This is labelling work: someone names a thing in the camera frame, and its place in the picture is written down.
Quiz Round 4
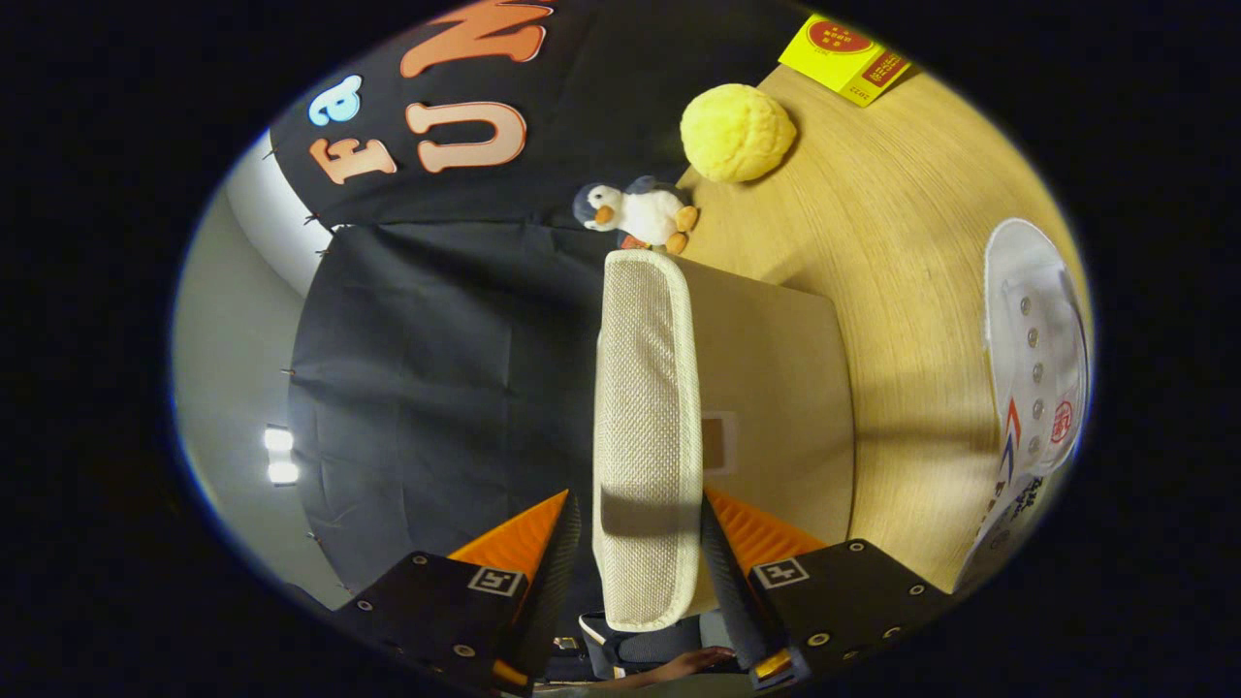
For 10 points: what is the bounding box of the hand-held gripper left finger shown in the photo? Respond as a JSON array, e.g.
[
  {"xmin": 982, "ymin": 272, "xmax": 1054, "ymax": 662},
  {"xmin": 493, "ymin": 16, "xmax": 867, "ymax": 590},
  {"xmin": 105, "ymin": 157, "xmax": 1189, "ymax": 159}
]
[{"xmin": 334, "ymin": 488, "xmax": 583, "ymax": 694}]

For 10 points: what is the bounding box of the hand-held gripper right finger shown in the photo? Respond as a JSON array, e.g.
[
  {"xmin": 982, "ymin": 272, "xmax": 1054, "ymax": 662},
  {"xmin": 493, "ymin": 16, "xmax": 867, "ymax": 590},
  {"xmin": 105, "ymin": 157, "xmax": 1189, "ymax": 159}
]
[{"xmin": 700, "ymin": 488, "xmax": 956, "ymax": 691}]

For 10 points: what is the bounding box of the beige fabric storage box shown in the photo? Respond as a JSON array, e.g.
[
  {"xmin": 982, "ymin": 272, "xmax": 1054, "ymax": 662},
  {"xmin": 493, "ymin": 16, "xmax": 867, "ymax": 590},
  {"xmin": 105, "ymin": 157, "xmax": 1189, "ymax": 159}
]
[{"xmin": 591, "ymin": 248, "xmax": 856, "ymax": 633}]

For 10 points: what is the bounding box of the dark office chair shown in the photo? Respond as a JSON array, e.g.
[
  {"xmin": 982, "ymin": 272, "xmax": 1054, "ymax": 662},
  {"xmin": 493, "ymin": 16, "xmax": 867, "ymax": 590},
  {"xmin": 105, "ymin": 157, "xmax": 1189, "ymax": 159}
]
[{"xmin": 579, "ymin": 611, "xmax": 733, "ymax": 680}]

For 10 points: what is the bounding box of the penguin plush toy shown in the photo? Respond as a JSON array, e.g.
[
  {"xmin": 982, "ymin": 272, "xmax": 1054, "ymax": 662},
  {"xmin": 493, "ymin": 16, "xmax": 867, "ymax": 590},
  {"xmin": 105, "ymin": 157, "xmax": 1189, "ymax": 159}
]
[{"xmin": 572, "ymin": 176, "xmax": 701, "ymax": 255}]

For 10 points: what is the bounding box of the yellow round plush ball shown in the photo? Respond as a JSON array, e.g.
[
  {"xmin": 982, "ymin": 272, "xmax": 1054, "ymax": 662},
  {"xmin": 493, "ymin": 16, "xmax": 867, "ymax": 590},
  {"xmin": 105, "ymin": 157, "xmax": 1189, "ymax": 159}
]
[{"xmin": 680, "ymin": 83, "xmax": 798, "ymax": 183}]

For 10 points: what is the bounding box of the yellow book red circle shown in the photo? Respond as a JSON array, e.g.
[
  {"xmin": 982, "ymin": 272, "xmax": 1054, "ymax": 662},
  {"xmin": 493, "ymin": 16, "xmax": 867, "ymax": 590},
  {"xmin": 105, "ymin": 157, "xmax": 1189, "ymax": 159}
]
[{"xmin": 779, "ymin": 14, "xmax": 912, "ymax": 106}]

